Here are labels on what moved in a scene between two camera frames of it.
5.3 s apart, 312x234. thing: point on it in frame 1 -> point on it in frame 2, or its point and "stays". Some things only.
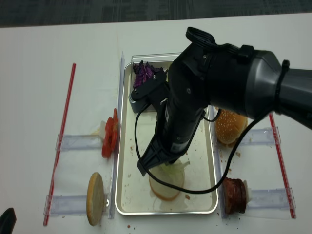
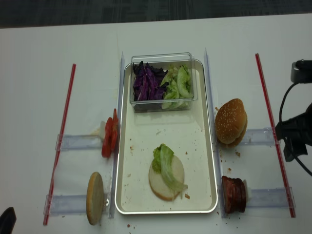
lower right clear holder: x=282 y=198 stays
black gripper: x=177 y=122 -> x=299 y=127
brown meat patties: x=234 y=194 stays
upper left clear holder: x=77 y=142 stays
